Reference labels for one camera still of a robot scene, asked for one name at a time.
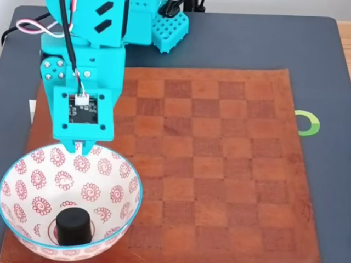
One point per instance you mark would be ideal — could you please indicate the brown leather chessboard mat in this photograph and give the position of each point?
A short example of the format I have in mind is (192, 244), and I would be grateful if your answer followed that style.
(205, 178)

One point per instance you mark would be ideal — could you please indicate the black table clamp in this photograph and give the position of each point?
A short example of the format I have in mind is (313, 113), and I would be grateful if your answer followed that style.
(197, 5)

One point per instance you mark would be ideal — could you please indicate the black cylinder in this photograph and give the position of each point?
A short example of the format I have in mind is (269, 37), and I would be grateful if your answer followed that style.
(72, 227)

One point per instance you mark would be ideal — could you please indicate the teal square camera box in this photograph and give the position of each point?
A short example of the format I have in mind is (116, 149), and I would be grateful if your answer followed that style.
(61, 128)

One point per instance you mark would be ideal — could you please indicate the white bowl red flower print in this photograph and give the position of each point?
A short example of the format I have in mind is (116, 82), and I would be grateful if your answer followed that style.
(109, 178)

